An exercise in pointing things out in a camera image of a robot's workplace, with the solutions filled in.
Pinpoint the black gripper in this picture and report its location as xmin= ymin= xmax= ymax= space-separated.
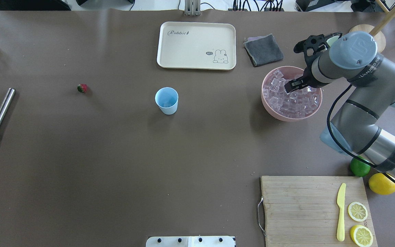
xmin=284 ymin=33 xmax=342 ymax=94

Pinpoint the light blue cup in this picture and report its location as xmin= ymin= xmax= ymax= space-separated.
xmin=155 ymin=87 xmax=179 ymax=115

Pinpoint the red strawberry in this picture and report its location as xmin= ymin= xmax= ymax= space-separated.
xmin=77 ymin=83 xmax=88 ymax=93

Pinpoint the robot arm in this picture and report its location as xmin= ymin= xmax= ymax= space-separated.
xmin=285 ymin=31 xmax=395 ymax=179

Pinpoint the pink bowl of ice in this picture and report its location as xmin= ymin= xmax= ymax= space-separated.
xmin=261 ymin=66 xmax=322 ymax=122

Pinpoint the wooden cup stand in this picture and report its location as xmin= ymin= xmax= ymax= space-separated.
xmin=349 ymin=0 xmax=395 ymax=52

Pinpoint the grey folded cloth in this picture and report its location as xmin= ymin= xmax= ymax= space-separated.
xmin=243 ymin=33 xmax=284 ymax=67

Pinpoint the green ceramic bowl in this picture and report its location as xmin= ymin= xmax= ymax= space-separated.
xmin=326 ymin=36 xmax=339 ymax=47

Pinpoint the green lime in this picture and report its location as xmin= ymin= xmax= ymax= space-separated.
xmin=350 ymin=158 xmax=371 ymax=177

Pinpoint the cream rabbit tray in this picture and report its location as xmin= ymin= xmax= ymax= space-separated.
xmin=157 ymin=21 xmax=237 ymax=70

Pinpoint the yellow plastic knife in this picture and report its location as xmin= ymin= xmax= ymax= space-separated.
xmin=336 ymin=183 xmax=346 ymax=242

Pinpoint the wooden cutting board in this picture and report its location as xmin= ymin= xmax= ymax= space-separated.
xmin=261 ymin=176 xmax=370 ymax=247

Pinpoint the whole yellow lemon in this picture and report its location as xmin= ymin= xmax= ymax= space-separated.
xmin=368 ymin=173 xmax=395 ymax=195

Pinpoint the lemon half upper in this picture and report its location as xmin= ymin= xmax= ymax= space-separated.
xmin=347 ymin=202 xmax=368 ymax=222

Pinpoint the lemon half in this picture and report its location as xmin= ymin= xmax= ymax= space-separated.
xmin=347 ymin=202 xmax=368 ymax=222
xmin=350 ymin=225 xmax=374 ymax=247

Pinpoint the lemon half lower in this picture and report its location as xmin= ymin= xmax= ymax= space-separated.
xmin=350 ymin=225 xmax=374 ymax=247

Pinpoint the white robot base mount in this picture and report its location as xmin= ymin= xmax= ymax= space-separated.
xmin=146 ymin=236 xmax=236 ymax=247

